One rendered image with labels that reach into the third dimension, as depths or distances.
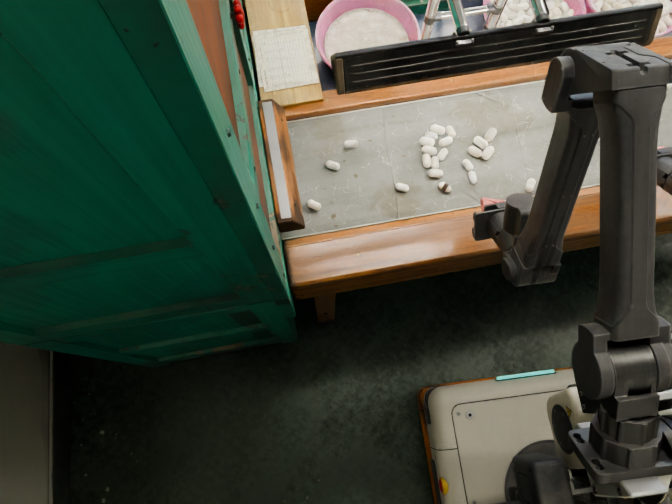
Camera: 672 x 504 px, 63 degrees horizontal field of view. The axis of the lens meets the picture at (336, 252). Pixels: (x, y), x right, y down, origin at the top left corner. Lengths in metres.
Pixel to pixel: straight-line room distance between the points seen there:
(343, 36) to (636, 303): 1.04
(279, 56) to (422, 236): 0.57
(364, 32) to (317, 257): 0.63
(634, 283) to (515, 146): 0.74
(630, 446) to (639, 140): 0.38
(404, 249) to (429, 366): 0.82
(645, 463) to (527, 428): 0.96
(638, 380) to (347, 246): 0.69
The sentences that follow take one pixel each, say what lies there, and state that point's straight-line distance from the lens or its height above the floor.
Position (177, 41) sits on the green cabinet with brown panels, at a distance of 0.35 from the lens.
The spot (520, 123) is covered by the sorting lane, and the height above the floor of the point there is 0.74.
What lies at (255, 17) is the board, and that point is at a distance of 1.52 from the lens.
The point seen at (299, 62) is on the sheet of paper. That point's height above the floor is 0.78.
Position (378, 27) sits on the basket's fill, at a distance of 1.55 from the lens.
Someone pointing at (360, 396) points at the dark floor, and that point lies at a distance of 1.96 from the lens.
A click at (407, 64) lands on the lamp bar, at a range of 1.07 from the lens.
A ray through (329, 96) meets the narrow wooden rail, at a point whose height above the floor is 0.76.
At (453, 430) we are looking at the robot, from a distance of 1.72.
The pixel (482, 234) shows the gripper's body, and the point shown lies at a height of 0.90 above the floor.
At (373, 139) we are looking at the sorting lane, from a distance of 1.37.
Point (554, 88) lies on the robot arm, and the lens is 0.78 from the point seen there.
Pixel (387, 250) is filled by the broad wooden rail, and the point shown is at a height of 0.76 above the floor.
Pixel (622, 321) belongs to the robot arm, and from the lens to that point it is 0.76.
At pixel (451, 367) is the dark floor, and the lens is 2.01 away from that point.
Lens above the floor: 1.96
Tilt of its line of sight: 75 degrees down
